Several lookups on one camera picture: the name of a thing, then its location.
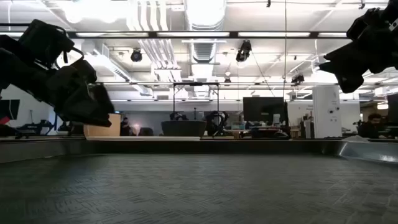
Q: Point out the white pillar cabinet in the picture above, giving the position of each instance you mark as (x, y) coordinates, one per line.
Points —
(326, 112)

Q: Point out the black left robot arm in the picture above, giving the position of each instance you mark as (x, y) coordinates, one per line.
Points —
(18, 74)

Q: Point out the grey cloth napkin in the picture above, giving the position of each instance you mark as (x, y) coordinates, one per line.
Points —
(356, 139)

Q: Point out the black ceiling spotlight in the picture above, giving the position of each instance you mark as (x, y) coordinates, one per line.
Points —
(136, 56)

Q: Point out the large black monitor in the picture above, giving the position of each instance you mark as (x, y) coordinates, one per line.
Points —
(262, 109)

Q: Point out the red object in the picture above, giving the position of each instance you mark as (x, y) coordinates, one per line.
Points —
(3, 120)

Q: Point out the black background robot arm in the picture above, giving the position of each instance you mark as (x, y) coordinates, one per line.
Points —
(178, 116)
(217, 123)

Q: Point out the black monitor edge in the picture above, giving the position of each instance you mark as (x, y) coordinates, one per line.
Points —
(393, 107)

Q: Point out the dark grey bowl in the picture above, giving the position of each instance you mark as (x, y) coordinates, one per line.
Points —
(183, 128)

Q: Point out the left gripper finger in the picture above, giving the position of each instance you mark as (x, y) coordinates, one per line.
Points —
(84, 113)
(101, 98)

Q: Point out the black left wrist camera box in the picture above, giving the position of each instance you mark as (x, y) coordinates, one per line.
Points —
(43, 40)

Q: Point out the silver ceiling air duct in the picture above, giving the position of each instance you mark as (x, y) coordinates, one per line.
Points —
(203, 18)

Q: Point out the small black ceiling camera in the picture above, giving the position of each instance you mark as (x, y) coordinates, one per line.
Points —
(297, 79)

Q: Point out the black wall monitor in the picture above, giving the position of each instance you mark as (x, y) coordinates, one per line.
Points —
(7, 109)

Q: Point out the seated person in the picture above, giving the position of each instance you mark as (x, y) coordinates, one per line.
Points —
(371, 127)

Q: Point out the white plate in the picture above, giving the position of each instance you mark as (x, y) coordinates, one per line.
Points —
(143, 138)

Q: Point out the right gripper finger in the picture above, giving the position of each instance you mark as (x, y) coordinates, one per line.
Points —
(351, 77)
(345, 55)

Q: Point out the standing person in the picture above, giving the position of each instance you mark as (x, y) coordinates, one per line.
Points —
(125, 127)

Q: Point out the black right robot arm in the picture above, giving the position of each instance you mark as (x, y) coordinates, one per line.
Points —
(393, 7)

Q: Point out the beige mug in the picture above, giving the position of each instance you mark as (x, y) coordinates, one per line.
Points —
(104, 130)

